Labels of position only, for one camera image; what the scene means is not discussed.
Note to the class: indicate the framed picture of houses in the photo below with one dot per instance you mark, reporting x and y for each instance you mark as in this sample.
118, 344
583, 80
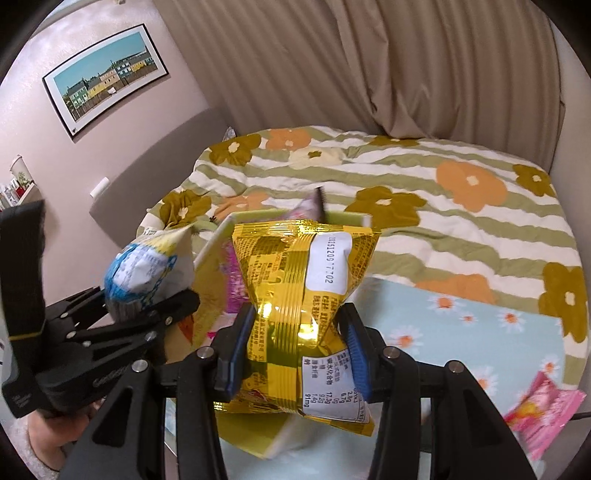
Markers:
106, 78

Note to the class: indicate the small silver packet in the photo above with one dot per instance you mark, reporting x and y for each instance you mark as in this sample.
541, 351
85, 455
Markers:
229, 133

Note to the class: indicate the light blue daisy sheet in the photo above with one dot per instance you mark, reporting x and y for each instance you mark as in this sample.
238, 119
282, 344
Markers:
438, 323

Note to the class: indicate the purple snack packet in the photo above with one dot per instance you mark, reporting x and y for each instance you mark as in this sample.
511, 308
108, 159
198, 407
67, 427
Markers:
311, 207

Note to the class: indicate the white wall shelf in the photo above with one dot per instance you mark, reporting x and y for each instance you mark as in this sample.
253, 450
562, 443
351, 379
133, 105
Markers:
30, 194

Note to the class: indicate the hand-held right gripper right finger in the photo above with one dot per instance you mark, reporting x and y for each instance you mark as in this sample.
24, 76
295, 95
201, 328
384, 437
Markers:
358, 357

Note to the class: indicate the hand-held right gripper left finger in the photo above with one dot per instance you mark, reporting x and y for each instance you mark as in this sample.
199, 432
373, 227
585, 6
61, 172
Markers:
236, 355

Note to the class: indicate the small toiletry bottles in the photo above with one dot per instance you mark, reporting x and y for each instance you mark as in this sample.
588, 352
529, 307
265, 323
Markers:
9, 194

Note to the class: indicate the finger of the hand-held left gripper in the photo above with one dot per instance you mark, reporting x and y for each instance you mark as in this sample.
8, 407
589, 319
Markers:
166, 309
78, 304

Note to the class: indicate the person's left forearm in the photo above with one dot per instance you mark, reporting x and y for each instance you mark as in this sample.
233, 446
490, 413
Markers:
27, 454

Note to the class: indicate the floral striped blanket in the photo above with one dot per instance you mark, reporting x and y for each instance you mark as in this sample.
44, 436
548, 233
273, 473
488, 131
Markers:
415, 157

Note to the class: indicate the blue white snack packet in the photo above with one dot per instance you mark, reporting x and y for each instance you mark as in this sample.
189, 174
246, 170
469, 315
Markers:
138, 267

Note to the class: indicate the white wall switch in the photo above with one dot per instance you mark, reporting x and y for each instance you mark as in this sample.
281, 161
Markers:
99, 187

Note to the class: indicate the beige curtain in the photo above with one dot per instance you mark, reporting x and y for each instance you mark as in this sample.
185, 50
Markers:
323, 55

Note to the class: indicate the yellow snack packet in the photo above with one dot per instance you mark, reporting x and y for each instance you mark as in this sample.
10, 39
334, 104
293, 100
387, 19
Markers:
286, 286

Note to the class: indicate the person's left hand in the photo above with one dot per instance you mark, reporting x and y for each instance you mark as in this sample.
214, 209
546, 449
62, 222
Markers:
69, 429

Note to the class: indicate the pink snack packet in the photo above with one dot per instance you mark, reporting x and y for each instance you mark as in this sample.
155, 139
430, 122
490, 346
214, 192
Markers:
540, 410

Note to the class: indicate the magenta snack packet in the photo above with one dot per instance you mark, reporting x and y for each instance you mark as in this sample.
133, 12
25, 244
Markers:
231, 277

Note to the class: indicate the green cardboard box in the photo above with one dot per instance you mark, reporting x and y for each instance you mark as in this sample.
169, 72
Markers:
251, 438

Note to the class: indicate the grey padded headboard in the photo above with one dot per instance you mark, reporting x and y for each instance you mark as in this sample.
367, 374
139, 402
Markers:
161, 161

